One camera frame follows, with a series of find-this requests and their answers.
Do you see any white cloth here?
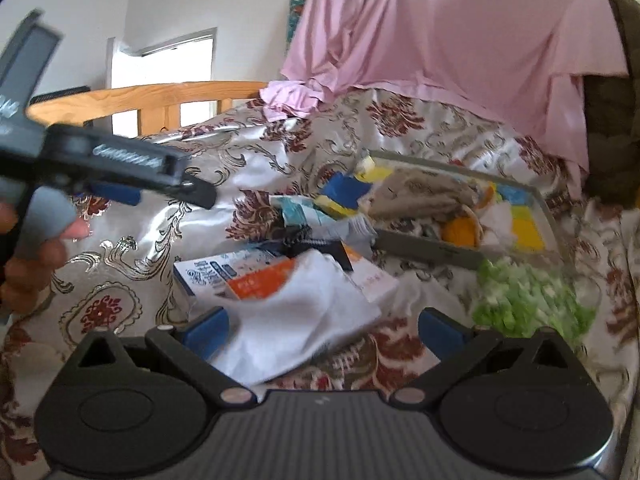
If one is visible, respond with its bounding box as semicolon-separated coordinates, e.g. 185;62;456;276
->
208;250;382;387

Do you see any beige printed cloth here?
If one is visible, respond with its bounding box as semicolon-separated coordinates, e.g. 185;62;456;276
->
358;168;480;220

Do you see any orange soft ball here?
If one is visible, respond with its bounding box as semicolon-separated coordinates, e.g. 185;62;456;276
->
440;216;483;248

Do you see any person's left hand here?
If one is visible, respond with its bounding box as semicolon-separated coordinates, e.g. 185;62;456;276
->
1;218;90;314

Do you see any white orange medicine box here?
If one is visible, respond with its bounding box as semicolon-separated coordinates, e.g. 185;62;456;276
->
174;245;398;310

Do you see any green fluffy cloth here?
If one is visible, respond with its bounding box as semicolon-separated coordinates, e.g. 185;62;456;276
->
471;257;596;347

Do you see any floral satin bedspread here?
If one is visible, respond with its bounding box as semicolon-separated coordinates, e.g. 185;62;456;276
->
1;90;639;479

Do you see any white door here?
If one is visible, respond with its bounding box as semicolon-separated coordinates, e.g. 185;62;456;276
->
105;28;216;138

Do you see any teal patterned packet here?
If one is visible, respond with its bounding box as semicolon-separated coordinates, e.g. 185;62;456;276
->
269;195;376;244

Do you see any olive quilted jacket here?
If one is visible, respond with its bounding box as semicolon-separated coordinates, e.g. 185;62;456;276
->
584;0;639;207

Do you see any pink hanging sheet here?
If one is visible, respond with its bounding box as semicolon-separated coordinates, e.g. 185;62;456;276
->
260;0;627;196

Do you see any wooden bed rail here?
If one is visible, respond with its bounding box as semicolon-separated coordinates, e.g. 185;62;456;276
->
27;80;266;136

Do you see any teal wall poster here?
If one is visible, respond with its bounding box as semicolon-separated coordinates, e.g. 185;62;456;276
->
286;0;307;49

